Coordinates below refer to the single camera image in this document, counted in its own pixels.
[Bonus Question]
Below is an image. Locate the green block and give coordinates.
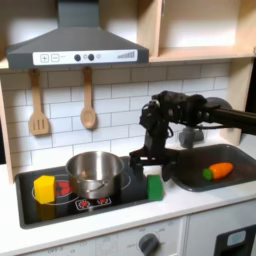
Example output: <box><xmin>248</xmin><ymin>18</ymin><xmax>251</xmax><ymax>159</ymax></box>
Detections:
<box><xmin>146</xmin><ymin>174</ymin><xmax>165</xmax><ymax>202</ymax></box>

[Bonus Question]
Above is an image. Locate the steel pot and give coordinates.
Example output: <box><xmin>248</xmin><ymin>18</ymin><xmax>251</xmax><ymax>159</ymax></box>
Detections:
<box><xmin>65</xmin><ymin>150</ymin><xmax>126</xmax><ymax>200</ymax></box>

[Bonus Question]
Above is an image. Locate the orange toy carrot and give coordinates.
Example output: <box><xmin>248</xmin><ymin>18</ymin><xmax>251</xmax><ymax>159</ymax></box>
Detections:
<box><xmin>202</xmin><ymin>161</ymin><xmax>235</xmax><ymax>182</ymax></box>

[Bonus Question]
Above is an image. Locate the dark grey sink basin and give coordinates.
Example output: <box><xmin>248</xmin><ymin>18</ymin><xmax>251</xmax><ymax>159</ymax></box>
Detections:
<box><xmin>156</xmin><ymin>143</ymin><xmax>256</xmax><ymax>193</ymax></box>

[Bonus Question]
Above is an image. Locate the dark grey tap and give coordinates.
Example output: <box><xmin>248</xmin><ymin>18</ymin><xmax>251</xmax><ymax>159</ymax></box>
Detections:
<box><xmin>178</xmin><ymin>96</ymin><xmax>234</xmax><ymax>149</ymax></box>

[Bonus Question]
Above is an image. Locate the wooden spoon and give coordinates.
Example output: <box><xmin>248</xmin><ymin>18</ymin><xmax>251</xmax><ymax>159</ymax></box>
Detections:
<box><xmin>80</xmin><ymin>66</ymin><xmax>98</xmax><ymax>130</ymax></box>

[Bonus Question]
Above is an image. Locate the grey oven knob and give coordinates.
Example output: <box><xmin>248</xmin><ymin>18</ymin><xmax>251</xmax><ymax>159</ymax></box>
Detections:
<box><xmin>138</xmin><ymin>232</ymin><xmax>161</xmax><ymax>256</ymax></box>

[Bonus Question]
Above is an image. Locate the white oven front panel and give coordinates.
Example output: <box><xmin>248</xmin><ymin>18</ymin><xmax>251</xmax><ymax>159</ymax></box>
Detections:
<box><xmin>19</xmin><ymin>216</ymin><xmax>188</xmax><ymax>256</ymax></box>

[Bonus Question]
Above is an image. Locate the black toy stove top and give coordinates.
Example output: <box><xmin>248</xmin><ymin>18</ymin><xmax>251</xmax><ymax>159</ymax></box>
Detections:
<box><xmin>14</xmin><ymin>155</ymin><xmax>162</xmax><ymax>230</ymax></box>

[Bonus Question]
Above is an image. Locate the black appliance door window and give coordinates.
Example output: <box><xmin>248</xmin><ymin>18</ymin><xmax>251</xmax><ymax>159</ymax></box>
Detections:
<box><xmin>213</xmin><ymin>224</ymin><xmax>256</xmax><ymax>256</ymax></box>

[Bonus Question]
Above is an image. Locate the yellow block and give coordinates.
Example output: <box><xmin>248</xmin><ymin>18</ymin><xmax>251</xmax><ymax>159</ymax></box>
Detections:
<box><xmin>33</xmin><ymin>174</ymin><xmax>57</xmax><ymax>205</ymax></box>

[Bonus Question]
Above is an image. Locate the wooden slotted spatula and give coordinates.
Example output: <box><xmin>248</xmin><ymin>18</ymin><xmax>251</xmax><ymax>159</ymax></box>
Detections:
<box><xmin>28</xmin><ymin>68</ymin><xmax>51</xmax><ymax>136</ymax></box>

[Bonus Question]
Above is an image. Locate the wooden shelf cabinet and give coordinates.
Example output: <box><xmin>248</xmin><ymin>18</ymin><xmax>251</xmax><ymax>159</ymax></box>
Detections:
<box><xmin>137</xmin><ymin>0</ymin><xmax>256</xmax><ymax>146</ymax></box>

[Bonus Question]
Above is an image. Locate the grey range hood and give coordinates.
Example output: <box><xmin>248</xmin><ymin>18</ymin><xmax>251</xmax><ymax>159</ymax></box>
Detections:
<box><xmin>5</xmin><ymin>0</ymin><xmax>150</xmax><ymax>70</ymax></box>

